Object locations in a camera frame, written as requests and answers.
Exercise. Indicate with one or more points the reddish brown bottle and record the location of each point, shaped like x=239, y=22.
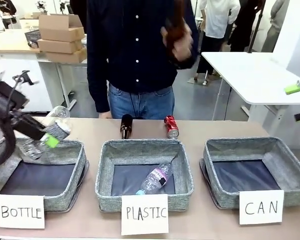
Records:
x=176, y=22

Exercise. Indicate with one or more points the open cardboard box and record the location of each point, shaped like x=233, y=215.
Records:
x=61, y=27

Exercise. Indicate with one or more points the white paper sign BOTTLE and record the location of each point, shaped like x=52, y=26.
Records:
x=20, y=212

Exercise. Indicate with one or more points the bystander in grey clothes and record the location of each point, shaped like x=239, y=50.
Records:
x=276, y=27

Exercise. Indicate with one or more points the person's left hand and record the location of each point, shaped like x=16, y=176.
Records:
x=182, y=48

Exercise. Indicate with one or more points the wooden top desk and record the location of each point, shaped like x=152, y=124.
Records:
x=12, y=45

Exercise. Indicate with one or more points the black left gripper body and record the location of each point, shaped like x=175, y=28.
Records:
x=20, y=122

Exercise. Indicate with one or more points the white paper sign CAN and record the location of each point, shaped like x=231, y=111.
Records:
x=261, y=207

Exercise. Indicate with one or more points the crushed red can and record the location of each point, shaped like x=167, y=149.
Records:
x=172, y=127

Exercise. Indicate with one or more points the bystander in white shirt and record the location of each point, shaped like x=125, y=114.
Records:
x=221, y=20

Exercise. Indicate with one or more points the crushed plastic water bottle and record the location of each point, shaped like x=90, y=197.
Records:
x=155, y=178

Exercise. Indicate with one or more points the grey basket with bottle label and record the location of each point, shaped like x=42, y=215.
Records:
x=37, y=175

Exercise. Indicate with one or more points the person's right forearm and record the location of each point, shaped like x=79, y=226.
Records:
x=98, y=87

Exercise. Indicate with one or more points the white paper sign PLASTIC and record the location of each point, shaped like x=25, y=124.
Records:
x=145, y=213

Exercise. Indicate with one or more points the black tripod pole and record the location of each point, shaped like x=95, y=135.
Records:
x=255, y=27

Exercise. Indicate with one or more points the person in dark shirt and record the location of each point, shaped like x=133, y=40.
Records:
x=130, y=55

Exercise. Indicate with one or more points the person's right hand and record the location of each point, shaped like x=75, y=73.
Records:
x=105, y=115

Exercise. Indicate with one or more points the flat closed cardboard box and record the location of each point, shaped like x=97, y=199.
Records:
x=60, y=46
x=67, y=56

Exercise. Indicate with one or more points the grey basket with can label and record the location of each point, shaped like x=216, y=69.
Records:
x=250, y=152

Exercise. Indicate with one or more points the dark brown glass bottle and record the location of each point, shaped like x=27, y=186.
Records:
x=126, y=126

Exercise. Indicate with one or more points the grey basket with plastic label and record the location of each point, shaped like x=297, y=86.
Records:
x=145, y=152

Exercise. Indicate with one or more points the white desk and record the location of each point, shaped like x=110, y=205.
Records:
x=252, y=77

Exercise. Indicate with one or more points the bystander in black clothes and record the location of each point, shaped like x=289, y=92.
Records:
x=245, y=27

